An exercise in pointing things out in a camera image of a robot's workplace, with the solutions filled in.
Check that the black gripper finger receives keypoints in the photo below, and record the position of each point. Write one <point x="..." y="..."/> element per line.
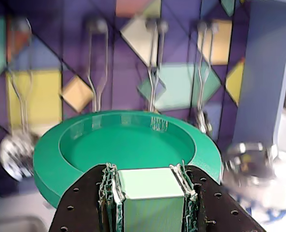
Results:
<point x="84" y="205"/>
<point x="213" y="207"/>

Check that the steel pot with lid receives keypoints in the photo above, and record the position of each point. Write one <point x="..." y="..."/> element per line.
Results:
<point x="254" y="164"/>

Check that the grey toy sink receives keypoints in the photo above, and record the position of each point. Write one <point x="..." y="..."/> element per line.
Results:
<point x="14" y="223"/>

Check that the steel skimmer spoon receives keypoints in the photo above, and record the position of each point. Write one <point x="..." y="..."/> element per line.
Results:
<point x="17" y="154"/>

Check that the small steel spoon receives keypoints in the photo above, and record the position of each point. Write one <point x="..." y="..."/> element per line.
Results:
<point x="203" y="120"/>

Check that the steel slotted spatula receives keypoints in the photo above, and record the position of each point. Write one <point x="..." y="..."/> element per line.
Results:
<point x="98" y="91"/>

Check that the steel ladle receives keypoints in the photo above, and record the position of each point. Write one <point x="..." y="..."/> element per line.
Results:
<point x="153" y="96"/>

